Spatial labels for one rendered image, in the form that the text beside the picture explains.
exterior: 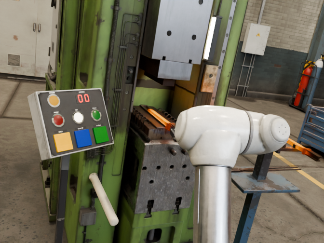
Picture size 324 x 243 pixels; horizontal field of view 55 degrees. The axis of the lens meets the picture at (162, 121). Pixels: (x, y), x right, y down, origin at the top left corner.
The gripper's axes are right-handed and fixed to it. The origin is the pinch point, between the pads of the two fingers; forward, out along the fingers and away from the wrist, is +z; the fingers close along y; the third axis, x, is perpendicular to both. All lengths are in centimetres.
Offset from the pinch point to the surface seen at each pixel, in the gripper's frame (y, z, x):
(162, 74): -9.8, 5.7, 28.5
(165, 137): -1.3, 5.1, -7.3
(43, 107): -70, -14, 14
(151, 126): -9.4, 9.1, -2.4
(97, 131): -45.9, -11.1, 2.5
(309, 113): 350, 191, -44
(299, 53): 652, 520, 32
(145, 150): -15.2, -1.1, -12.7
